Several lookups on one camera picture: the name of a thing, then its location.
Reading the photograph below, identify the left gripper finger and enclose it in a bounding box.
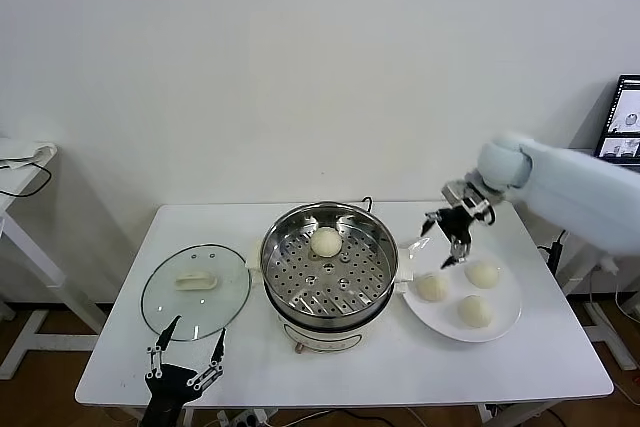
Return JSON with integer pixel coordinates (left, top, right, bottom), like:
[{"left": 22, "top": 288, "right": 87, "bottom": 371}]
[
  {"left": 187, "top": 326, "right": 227, "bottom": 391},
  {"left": 146, "top": 315, "right": 181, "bottom": 383}
]

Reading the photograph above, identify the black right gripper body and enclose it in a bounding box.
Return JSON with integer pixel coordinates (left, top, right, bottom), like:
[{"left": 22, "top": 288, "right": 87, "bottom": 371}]
[{"left": 444, "top": 202, "right": 476, "bottom": 247}]

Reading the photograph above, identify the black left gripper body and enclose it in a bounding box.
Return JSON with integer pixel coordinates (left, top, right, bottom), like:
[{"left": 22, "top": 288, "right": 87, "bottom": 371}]
[{"left": 142, "top": 364, "right": 200, "bottom": 427}]

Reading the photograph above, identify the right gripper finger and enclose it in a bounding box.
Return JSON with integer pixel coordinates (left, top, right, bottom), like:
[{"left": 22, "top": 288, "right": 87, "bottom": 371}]
[
  {"left": 440, "top": 234, "right": 474, "bottom": 271},
  {"left": 422, "top": 209, "right": 451, "bottom": 237}
]

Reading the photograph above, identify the white steamed baozi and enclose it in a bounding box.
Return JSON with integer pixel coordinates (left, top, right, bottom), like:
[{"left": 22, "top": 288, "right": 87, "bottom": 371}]
[
  {"left": 416, "top": 274, "right": 450, "bottom": 303},
  {"left": 464, "top": 260, "right": 501, "bottom": 290},
  {"left": 310, "top": 227, "right": 344, "bottom": 259},
  {"left": 457, "top": 295, "right": 494, "bottom": 329}
]

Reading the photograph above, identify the round glass lid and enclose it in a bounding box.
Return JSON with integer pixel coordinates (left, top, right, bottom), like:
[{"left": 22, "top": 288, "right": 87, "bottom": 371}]
[{"left": 140, "top": 244, "right": 253, "bottom": 343}]

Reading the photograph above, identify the stainless steel steamer pot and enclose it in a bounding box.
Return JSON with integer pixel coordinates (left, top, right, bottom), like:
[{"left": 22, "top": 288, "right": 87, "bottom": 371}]
[{"left": 247, "top": 201, "right": 416, "bottom": 322}]

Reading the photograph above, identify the white round plate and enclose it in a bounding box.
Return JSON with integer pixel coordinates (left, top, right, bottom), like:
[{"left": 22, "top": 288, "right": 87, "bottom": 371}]
[{"left": 401, "top": 235, "right": 524, "bottom": 344}]

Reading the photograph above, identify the white power strip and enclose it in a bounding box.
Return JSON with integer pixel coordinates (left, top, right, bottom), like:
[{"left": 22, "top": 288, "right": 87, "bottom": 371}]
[{"left": 217, "top": 409, "right": 274, "bottom": 427}]

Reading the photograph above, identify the white side table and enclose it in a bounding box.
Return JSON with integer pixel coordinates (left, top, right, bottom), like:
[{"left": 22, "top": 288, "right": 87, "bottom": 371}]
[
  {"left": 557, "top": 246, "right": 636, "bottom": 373},
  {"left": 0, "top": 141, "right": 109, "bottom": 381}
]

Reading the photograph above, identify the dark grey open laptop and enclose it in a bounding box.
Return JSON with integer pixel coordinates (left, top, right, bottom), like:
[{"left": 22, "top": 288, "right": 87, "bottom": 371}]
[{"left": 594, "top": 74, "right": 640, "bottom": 171}]

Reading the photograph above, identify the white folded cloth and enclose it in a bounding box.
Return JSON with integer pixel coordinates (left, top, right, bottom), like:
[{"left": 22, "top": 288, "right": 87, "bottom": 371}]
[{"left": 0, "top": 139, "right": 57, "bottom": 168}]

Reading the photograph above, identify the thin black cable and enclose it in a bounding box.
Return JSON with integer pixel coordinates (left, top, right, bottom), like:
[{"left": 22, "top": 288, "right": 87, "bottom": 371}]
[{"left": 0, "top": 159, "right": 54, "bottom": 198}]

